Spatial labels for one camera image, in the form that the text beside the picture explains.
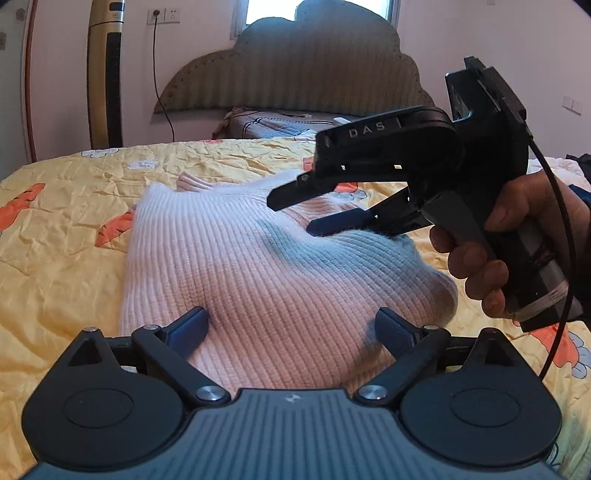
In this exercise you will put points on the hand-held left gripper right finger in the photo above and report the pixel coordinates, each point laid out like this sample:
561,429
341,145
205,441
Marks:
392,327

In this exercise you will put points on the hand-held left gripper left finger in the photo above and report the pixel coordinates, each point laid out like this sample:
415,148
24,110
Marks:
191,325

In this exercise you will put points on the person's right hand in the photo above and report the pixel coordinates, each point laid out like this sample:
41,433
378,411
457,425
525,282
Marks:
480,272

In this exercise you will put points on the yellow cartoon print bedsheet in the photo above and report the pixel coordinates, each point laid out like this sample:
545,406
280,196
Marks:
55,258

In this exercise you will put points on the padded cloud shaped headboard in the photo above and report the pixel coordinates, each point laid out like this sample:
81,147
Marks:
300,69

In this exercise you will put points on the white wall socket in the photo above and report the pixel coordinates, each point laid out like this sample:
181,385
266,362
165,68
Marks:
164,15

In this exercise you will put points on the window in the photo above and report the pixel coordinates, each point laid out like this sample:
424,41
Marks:
277,9

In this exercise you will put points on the gold tower air conditioner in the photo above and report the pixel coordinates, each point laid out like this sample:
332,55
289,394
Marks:
105,74

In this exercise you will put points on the white wall switch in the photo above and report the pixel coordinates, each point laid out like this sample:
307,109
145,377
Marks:
572,104

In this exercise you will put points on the dark patterned pillow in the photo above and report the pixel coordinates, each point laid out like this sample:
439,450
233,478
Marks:
272,123

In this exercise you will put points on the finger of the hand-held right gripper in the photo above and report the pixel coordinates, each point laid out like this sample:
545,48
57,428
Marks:
288,194
337,222

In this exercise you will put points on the pink knitted sweater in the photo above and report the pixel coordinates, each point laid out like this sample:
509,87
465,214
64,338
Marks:
277,286

